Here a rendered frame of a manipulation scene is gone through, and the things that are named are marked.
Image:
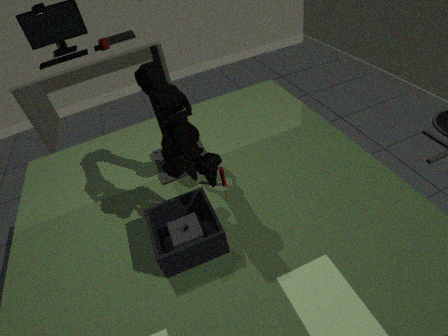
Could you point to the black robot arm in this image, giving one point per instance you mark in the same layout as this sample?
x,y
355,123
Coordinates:
x,y
166,101

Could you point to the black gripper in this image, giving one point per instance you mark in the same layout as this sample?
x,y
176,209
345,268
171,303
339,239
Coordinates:
x,y
206,165

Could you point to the dark red peg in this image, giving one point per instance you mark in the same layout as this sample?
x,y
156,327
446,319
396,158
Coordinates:
x,y
222,176

